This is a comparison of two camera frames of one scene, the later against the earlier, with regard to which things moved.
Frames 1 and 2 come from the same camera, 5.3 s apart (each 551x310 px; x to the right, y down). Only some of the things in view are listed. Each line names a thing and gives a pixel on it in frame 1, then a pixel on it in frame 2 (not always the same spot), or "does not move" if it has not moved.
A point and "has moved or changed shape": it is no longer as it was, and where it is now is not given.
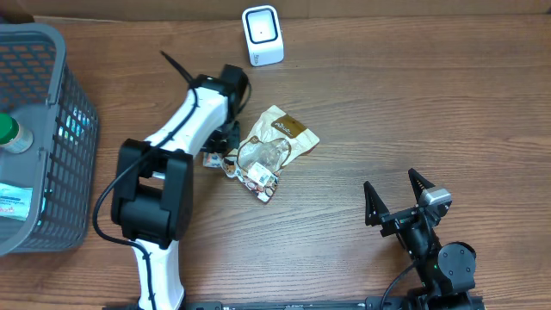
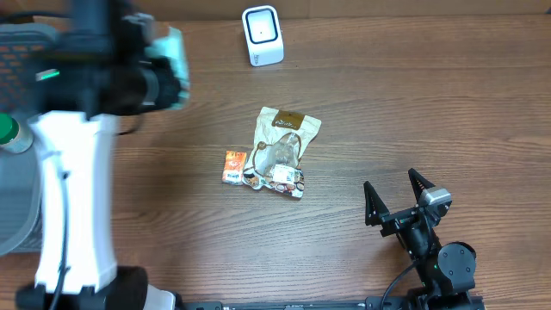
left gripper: (233, 142) to (169, 75)
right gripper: (377, 210) does not move
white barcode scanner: (263, 31) does not move
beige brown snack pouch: (276, 139) has moved or changed shape
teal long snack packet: (15, 201) to (173, 48)
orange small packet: (212, 159) to (233, 167)
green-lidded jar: (14, 138) does not move
